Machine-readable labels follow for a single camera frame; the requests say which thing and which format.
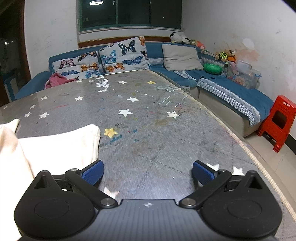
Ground red plush toy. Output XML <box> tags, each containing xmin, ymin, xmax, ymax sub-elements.
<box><xmin>190</xmin><ymin>40</ymin><xmax>206</xmax><ymax>50</ymax></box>

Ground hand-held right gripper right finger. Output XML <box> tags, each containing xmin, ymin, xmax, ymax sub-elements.
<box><xmin>179</xmin><ymin>160</ymin><xmax>264</xmax><ymax>209</ymax></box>

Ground black and white plush toy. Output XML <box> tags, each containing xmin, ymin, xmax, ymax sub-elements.
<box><xmin>169</xmin><ymin>32</ymin><xmax>192</xmax><ymax>44</ymax></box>

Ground large butterfly print pillow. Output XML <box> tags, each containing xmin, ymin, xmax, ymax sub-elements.
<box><xmin>99</xmin><ymin>36</ymin><xmax>152</xmax><ymax>75</ymax></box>

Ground small butterfly print pillow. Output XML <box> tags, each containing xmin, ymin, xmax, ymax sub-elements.
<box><xmin>51</xmin><ymin>51</ymin><xmax>103</xmax><ymax>80</ymax></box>

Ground blue sofa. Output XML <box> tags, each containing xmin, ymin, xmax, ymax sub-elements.
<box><xmin>14</xmin><ymin>41</ymin><xmax>274</xmax><ymax>137</ymax></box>

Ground cream garment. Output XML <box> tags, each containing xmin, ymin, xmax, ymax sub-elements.
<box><xmin>0</xmin><ymin>119</ymin><xmax>101</xmax><ymax>241</ymax></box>

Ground brown plush bear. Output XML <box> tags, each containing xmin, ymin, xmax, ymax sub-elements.
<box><xmin>215</xmin><ymin>49</ymin><xmax>237</xmax><ymax>64</ymax></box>

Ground pink cloth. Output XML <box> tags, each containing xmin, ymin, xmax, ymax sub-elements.
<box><xmin>45</xmin><ymin>72</ymin><xmax>81</xmax><ymax>90</ymax></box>

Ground dark window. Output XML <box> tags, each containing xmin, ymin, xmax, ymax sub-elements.
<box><xmin>76</xmin><ymin>0</ymin><xmax>185</xmax><ymax>35</ymax></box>

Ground grey pillow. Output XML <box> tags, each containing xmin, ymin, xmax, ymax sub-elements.
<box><xmin>161</xmin><ymin>44</ymin><xmax>204</xmax><ymax>71</ymax></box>

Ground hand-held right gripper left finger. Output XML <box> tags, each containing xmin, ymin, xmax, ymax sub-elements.
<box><xmin>33</xmin><ymin>159</ymin><xmax>119</xmax><ymax>209</ymax></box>

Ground clear plastic storage box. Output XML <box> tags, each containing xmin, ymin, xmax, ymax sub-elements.
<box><xmin>227</xmin><ymin>60</ymin><xmax>262</xmax><ymax>90</ymax></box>

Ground grey star tablecloth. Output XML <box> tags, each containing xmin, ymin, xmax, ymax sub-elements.
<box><xmin>0</xmin><ymin>70</ymin><xmax>296</xmax><ymax>241</ymax></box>

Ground red plastic stool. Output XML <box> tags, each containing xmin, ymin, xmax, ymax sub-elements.
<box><xmin>256</xmin><ymin>95</ymin><xmax>296</xmax><ymax>153</ymax></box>

